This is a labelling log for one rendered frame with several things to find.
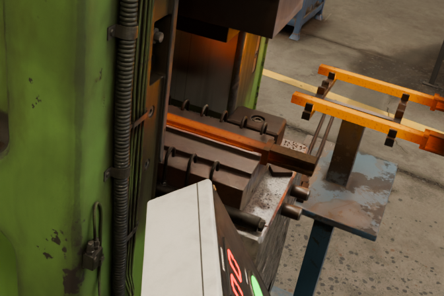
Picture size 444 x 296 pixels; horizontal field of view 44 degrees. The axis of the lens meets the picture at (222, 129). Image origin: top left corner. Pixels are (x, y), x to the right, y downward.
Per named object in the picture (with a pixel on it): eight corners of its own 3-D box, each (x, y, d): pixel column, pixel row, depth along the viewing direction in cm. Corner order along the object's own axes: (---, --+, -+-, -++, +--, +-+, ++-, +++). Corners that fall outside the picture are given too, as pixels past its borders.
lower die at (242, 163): (267, 167, 120) (275, 133, 116) (237, 219, 103) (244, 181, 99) (98, 113, 130) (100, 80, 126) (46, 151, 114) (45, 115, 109)
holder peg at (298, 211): (301, 216, 116) (304, 206, 115) (298, 223, 114) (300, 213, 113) (282, 210, 117) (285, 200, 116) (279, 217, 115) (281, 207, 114)
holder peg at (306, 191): (309, 197, 123) (312, 187, 121) (306, 203, 120) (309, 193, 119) (291, 191, 124) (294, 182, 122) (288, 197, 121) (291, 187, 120)
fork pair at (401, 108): (404, 110, 147) (407, 104, 146) (402, 119, 142) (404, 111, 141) (321, 86, 154) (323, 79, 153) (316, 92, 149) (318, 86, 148)
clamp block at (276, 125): (282, 142, 130) (287, 118, 127) (272, 159, 123) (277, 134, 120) (234, 127, 133) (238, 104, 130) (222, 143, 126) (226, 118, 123)
